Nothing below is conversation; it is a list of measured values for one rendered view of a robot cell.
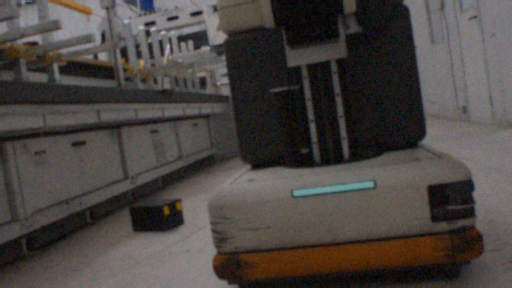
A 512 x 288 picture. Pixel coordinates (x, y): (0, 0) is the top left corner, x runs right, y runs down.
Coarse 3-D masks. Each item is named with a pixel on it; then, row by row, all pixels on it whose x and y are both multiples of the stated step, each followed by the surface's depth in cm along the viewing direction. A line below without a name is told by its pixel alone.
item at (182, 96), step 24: (0, 96) 175; (24, 96) 190; (48, 96) 206; (72, 96) 226; (96, 96) 250; (120, 96) 278; (144, 96) 315; (168, 96) 361; (192, 96) 424; (216, 96) 514
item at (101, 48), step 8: (88, 48) 217; (96, 48) 217; (104, 48) 216; (112, 48) 215; (120, 48) 217; (64, 56) 221; (72, 56) 220; (80, 56) 219; (32, 64) 225; (40, 64) 224
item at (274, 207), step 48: (240, 192) 126; (288, 192) 122; (336, 192) 119; (384, 192) 116; (432, 192) 117; (240, 240) 126; (288, 240) 123; (336, 240) 120; (384, 240) 117; (432, 240) 114; (480, 240) 111
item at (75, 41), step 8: (64, 40) 193; (72, 40) 192; (80, 40) 191; (88, 40) 190; (32, 48) 197; (40, 48) 196; (48, 48) 195; (56, 48) 194; (64, 48) 195; (0, 56) 200; (32, 56) 200; (0, 64) 202
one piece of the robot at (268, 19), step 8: (264, 0) 122; (344, 0) 118; (352, 0) 118; (264, 8) 123; (272, 8) 125; (344, 8) 120; (352, 8) 120; (264, 16) 124; (272, 16) 124; (360, 16) 131; (264, 24) 126; (272, 24) 125; (360, 24) 131
